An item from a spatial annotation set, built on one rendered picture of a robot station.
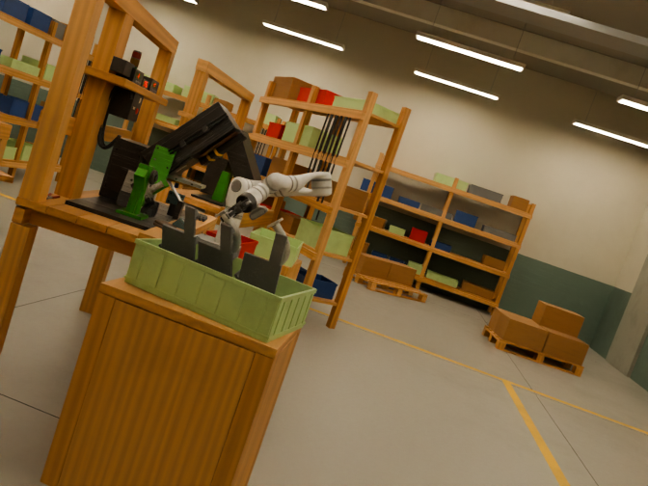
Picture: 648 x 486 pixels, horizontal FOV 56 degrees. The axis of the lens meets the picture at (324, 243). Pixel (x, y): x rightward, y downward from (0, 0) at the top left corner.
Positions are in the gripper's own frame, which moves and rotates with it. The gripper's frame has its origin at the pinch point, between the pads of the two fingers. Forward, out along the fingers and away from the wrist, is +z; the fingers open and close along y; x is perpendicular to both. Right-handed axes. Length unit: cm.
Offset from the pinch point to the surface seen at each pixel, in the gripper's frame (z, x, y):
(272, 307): 15.9, 33.9, 8.7
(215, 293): 18.7, 20.1, -8.3
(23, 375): 24, 13, -154
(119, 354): 44, 19, -41
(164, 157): -79, -40, -93
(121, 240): -16, -15, -81
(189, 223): 4.6, -5.5, -13.8
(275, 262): 0.0, 23.5, 6.7
